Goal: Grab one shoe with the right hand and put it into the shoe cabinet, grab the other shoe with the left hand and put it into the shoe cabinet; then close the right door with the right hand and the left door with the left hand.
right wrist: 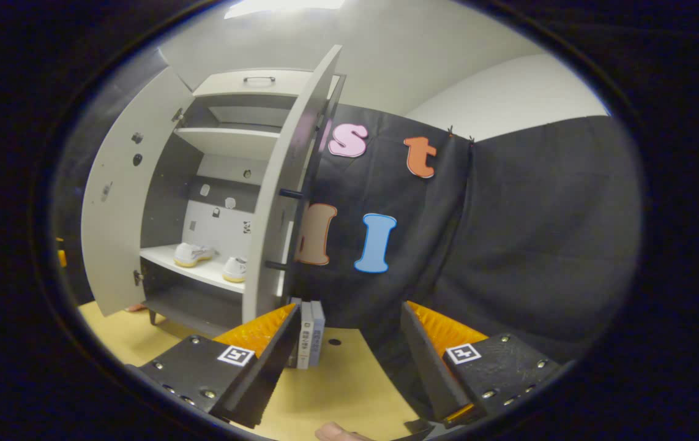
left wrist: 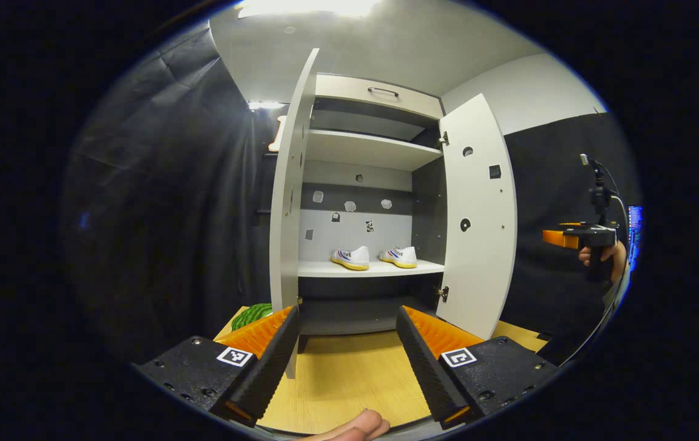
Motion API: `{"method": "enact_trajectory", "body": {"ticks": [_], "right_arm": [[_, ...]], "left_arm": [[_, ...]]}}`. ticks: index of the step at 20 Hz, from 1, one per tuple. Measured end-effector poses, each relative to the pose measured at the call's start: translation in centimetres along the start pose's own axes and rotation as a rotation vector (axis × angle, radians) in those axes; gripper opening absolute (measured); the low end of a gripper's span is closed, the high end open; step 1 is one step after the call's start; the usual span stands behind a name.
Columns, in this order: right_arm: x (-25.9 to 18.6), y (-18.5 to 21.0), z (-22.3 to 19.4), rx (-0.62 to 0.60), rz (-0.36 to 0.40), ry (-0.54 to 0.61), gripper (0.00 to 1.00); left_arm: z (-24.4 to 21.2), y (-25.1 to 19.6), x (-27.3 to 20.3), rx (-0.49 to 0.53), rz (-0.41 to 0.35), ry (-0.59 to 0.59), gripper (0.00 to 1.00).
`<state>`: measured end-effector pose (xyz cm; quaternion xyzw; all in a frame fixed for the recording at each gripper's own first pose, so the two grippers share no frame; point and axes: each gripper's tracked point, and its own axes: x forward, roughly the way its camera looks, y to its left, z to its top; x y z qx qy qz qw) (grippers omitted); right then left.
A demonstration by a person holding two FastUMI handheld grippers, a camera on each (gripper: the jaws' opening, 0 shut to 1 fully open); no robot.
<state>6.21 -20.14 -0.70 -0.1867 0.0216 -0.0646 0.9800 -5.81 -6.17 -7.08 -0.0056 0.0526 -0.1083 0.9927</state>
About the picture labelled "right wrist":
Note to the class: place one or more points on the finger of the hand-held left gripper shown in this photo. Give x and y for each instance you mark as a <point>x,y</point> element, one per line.
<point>62,254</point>

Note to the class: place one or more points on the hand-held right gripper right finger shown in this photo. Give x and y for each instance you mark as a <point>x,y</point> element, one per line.
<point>432,361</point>

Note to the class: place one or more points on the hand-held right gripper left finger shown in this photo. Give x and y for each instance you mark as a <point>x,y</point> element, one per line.
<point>276,361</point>

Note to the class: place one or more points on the white cabinet door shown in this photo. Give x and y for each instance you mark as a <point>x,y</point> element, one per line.
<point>117,245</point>
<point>270,245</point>

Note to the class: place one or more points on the white shoe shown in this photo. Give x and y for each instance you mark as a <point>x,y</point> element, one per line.
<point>234,271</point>
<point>193,254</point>

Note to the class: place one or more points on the white shoe cabinet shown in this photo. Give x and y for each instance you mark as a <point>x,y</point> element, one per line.
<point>233,141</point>

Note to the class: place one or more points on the white cabinet drawer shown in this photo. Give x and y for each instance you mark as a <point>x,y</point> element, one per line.
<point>221,86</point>

